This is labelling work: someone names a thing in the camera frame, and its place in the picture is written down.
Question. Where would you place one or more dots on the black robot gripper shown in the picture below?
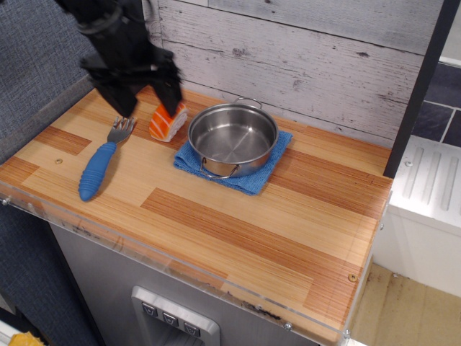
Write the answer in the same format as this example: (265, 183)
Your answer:
(123, 49)

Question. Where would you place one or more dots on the stainless steel pot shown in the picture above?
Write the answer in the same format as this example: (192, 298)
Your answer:
(232, 140)

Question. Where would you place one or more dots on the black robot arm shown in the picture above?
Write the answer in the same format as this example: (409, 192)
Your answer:
(88, 11)

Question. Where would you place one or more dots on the orange salmon sushi toy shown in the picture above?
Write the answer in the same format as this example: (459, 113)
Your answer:
(164, 127)

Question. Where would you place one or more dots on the blue folded cloth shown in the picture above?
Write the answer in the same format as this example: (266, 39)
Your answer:
(251, 184)

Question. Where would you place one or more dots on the silver dispenser panel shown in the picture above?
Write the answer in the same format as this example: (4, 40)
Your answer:
(164, 322)

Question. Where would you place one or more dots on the clear acrylic edge guard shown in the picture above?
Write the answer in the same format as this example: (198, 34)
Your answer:
(106, 265)

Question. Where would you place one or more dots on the yellow object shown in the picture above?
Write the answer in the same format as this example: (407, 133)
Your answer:
(25, 339)

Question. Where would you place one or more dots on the white toy sink unit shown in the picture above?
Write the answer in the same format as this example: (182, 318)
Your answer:
(420, 231)

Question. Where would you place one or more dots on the blue handled fork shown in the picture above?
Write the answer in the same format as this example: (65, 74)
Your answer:
(93, 175)

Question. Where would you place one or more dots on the dark right post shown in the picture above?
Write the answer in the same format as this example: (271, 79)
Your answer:
(428, 67)

